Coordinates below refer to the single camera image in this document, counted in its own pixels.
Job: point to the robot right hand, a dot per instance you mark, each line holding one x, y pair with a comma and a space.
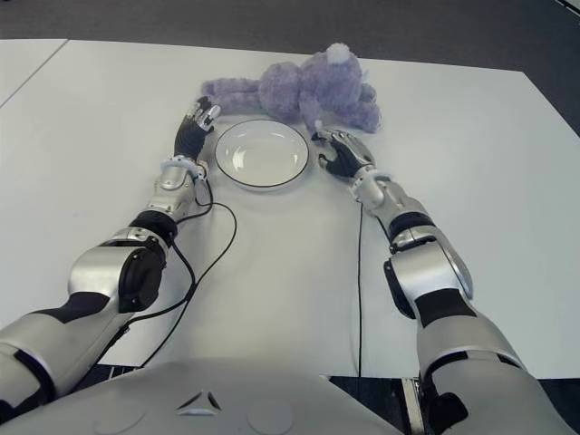
349, 156

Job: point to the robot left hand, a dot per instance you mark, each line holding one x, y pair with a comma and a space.
190, 136

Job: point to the purple plush doll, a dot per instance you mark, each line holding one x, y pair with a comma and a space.
308, 86

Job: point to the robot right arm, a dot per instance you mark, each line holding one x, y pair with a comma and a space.
430, 272

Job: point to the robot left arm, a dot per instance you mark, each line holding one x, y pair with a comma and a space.
95, 272

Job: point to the white plate with black rim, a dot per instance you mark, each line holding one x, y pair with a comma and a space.
262, 154

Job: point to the grey robot torso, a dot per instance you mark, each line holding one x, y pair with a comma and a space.
226, 403

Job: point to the metal table frame bracket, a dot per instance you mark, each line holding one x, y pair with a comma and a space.
412, 403

